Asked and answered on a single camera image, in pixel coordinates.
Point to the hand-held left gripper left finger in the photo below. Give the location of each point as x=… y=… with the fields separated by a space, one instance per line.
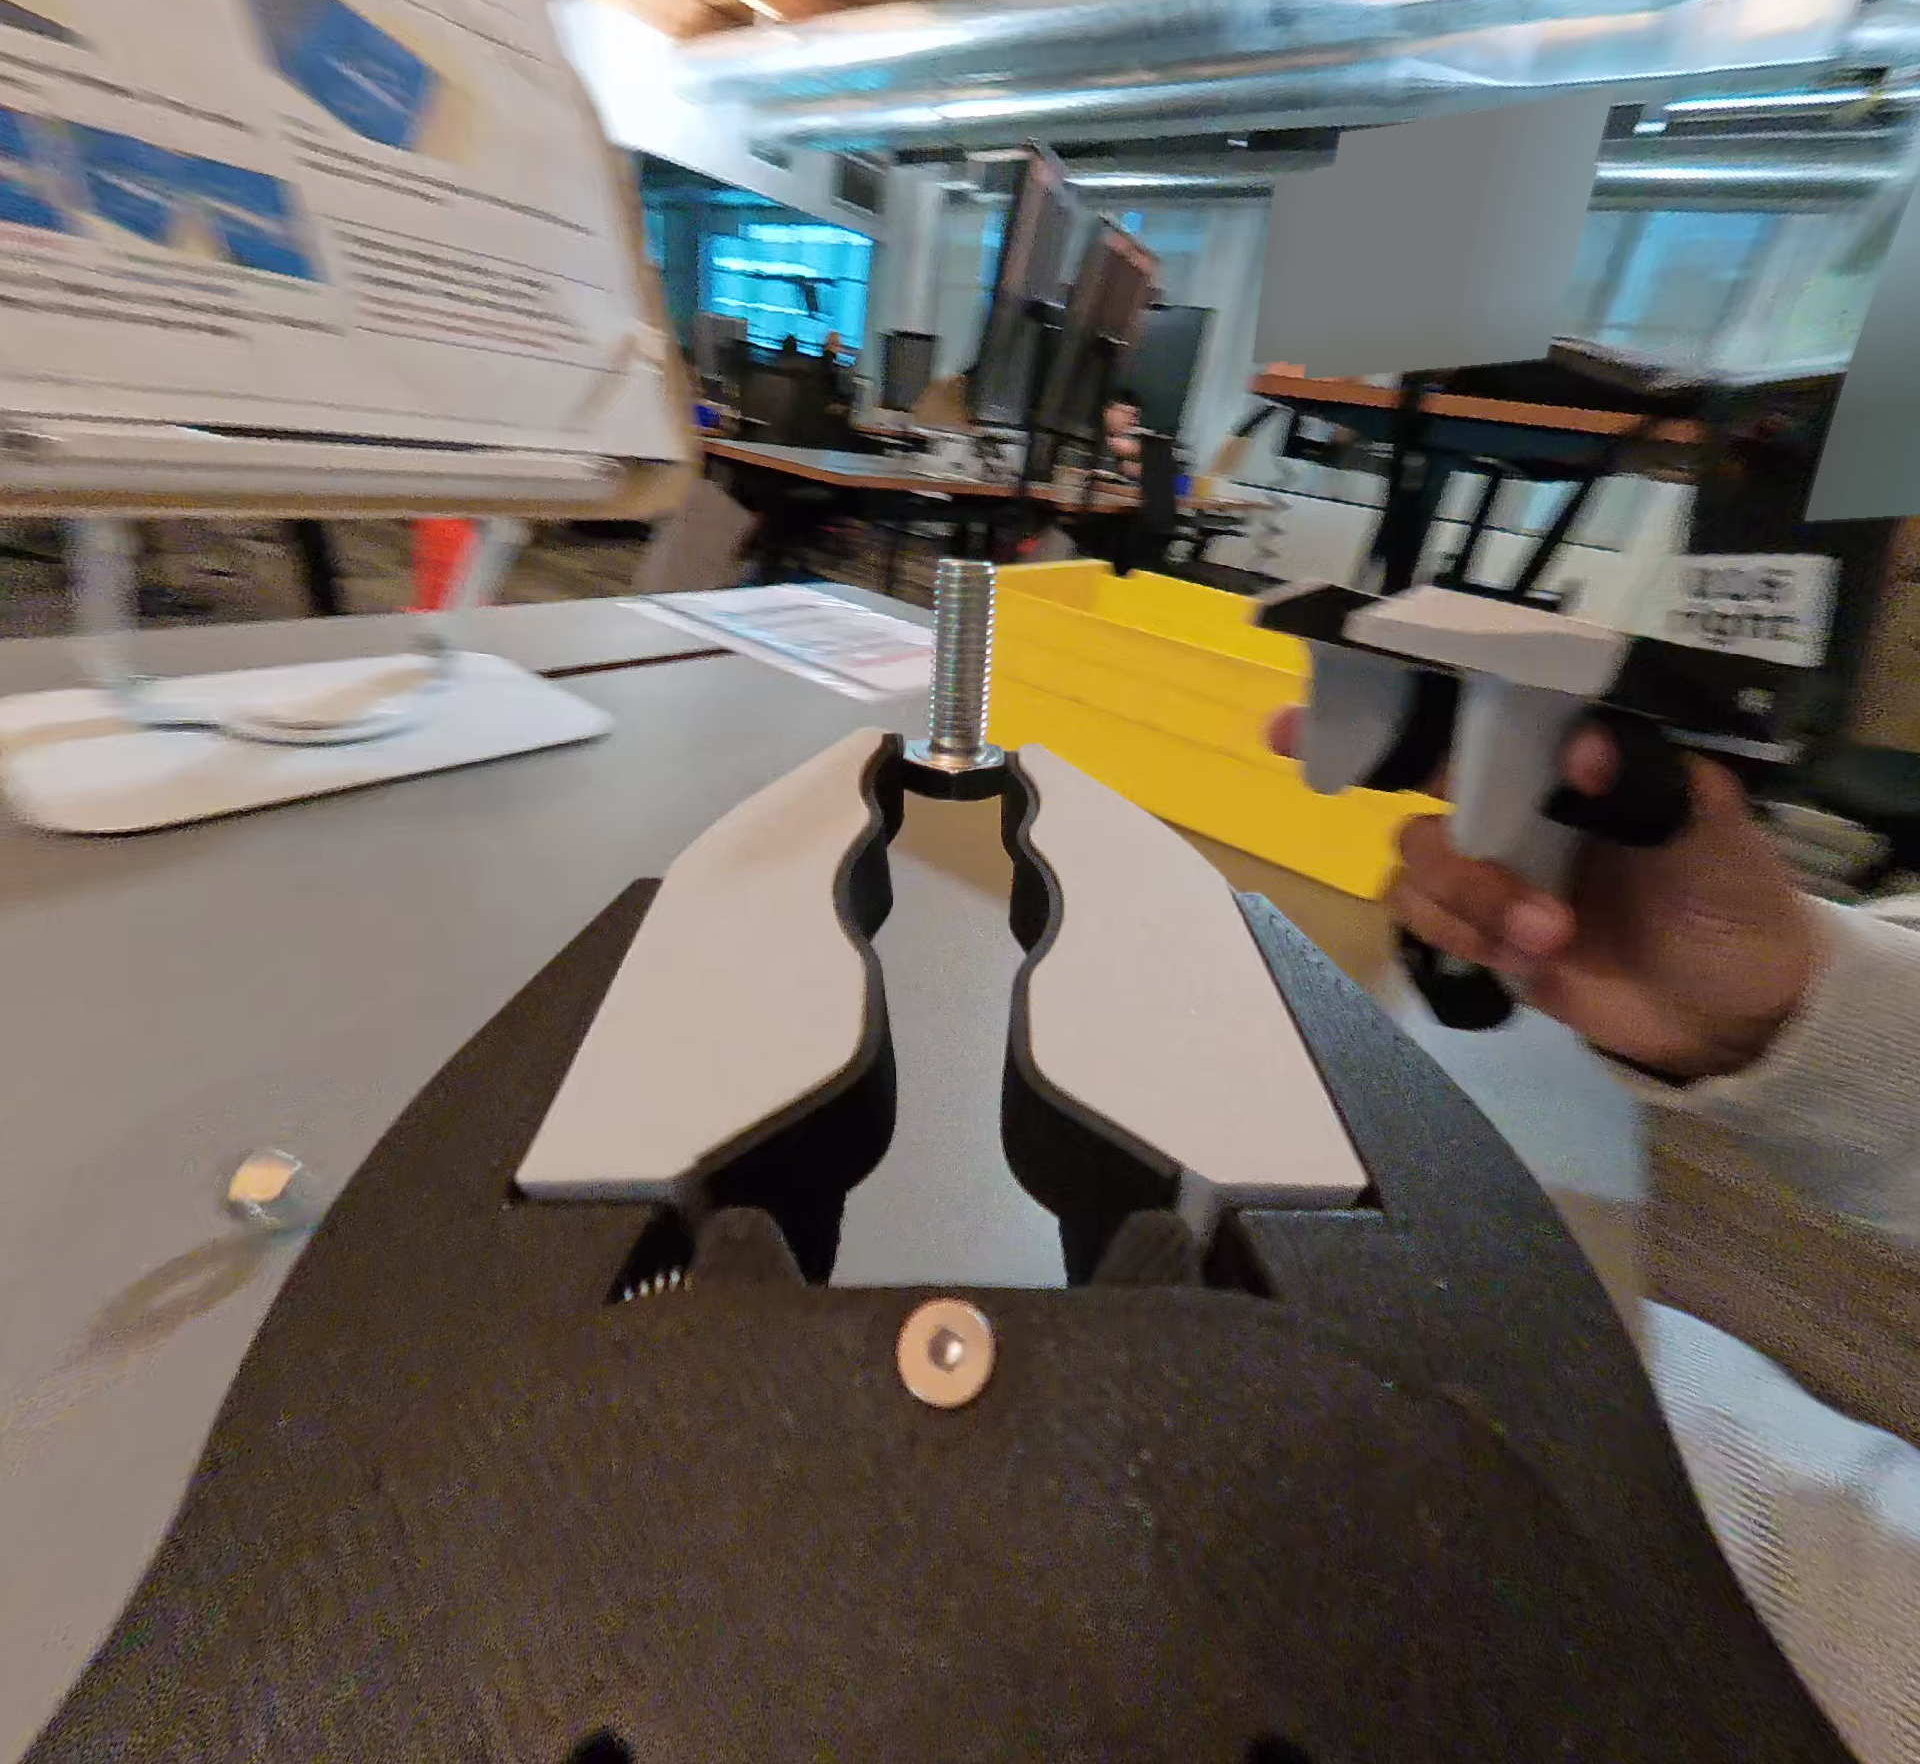
x=721 y=985

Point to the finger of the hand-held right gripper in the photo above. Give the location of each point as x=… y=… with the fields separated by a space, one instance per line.
x=1484 y=648
x=1349 y=729

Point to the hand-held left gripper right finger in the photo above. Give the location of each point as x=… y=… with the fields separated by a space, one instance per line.
x=1171 y=999

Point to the yellow plastic bin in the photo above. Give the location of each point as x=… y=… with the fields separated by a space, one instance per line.
x=1171 y=729

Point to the steel hex bolt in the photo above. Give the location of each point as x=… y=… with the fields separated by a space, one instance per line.
x=961 y=653

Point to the steel hex nut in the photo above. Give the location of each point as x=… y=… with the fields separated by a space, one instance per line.
x=265 y=1184

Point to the person's left forearm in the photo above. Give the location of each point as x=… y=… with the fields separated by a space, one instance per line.
x=1799 y=1495

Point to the person's right forearm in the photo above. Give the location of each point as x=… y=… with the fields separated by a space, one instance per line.
x=1845 y=1044

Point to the black-legged standing desk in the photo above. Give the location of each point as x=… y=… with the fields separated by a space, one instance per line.
x=1501 y=407

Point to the grey desk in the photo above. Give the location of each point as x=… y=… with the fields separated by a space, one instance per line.
x=376 y=924

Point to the long wood-edged office desk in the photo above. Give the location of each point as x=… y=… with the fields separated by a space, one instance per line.
x=900 y=466

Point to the person's right hand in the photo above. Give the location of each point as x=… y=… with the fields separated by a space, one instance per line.
x=1664 y=954

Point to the laminated paper sheet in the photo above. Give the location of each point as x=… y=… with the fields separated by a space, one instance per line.
x=810 y=631

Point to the black flat monitor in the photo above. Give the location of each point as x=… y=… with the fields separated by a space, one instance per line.
x=1185 y=361

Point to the dark computer monitor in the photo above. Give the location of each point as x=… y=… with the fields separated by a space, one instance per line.
x=1027 y=294
x=1109 y=326

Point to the orange traffic cone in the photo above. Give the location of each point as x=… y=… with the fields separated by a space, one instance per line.
x=443 y=564

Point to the printed instruction sheet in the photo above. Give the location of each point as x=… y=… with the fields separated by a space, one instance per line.
x=302 y=144

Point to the silver ventilation duct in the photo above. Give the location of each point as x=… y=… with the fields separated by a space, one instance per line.
x=1201 y=25

